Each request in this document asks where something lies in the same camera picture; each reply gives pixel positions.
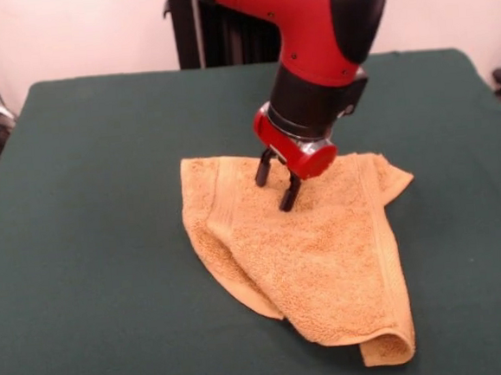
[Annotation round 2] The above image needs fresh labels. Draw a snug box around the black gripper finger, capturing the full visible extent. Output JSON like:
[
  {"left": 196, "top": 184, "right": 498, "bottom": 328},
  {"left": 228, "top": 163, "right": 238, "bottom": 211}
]
[
  {"left": 275, "top": 170, "right": 306, "bottom": 214},
  {"left": 252, "top": 146, "right": 279, "bottom": 189}
]

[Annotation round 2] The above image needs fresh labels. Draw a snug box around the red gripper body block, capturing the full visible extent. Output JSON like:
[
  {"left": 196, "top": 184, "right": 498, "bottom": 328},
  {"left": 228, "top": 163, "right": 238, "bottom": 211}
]
[{"left": 250, "top": 97, "right": 341, "bottom": 184}]

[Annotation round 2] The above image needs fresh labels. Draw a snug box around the orange terry towel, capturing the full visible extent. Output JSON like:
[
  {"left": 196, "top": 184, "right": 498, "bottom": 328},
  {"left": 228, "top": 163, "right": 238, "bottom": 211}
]
[{"left": 177, "top": 139, "right": 429, "bottom": 375}]

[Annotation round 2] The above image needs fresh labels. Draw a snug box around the dark green tablecloth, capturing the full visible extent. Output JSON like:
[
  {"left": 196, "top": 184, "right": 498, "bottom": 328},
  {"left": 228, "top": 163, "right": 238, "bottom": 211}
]
[{"left": 0, "top": 43, "right": 501, "bottom": 375}]

